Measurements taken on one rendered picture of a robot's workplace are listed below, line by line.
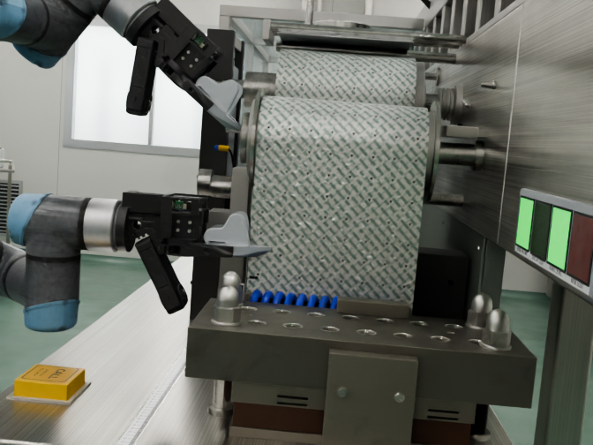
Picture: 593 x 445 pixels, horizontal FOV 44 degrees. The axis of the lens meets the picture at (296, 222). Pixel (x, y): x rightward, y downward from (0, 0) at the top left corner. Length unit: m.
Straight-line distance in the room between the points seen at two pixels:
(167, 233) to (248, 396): 0.27
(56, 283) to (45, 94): 6.04
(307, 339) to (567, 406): 0.56
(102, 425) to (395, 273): 0.43
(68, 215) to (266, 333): 0.35
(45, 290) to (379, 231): 0.47
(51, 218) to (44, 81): 6.05
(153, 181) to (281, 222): 5.78
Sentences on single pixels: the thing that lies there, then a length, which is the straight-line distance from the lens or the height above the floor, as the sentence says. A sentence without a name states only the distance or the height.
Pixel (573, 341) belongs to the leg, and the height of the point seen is 0.97.
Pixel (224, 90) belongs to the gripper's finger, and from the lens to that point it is 1.09.
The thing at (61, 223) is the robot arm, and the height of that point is 1.11.
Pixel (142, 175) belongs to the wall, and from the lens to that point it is 6.82.
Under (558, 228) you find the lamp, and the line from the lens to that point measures 0.70.
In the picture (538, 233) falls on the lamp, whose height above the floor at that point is 1.18.
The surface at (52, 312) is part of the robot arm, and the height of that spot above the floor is 0.99.
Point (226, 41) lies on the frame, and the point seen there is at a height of 1.42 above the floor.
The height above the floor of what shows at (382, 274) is 1.08.
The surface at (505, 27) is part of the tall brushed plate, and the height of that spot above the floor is 1.42.
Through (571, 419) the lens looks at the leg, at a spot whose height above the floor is 0.84.
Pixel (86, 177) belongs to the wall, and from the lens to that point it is 6.97.
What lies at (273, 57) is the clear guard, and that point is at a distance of 2.08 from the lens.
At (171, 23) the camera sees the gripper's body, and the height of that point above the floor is 1.41.
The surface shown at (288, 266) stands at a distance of 1.04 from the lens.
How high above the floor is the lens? 1.26
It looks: 6 degrees down
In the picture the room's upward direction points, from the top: 4 degrees clockwise
